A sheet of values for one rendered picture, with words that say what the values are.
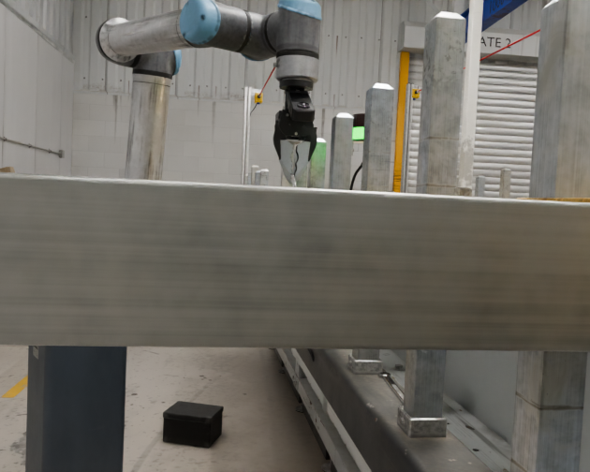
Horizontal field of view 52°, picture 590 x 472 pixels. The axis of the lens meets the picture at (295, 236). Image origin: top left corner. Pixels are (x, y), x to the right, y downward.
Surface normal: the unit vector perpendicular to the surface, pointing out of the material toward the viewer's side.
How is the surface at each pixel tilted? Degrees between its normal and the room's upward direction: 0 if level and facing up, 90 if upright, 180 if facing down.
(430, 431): 90
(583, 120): 90
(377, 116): 90
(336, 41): 90
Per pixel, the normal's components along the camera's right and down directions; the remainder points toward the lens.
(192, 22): -0.73, 0.01
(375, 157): 0.15, 0.06
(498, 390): -0.99, -0.04
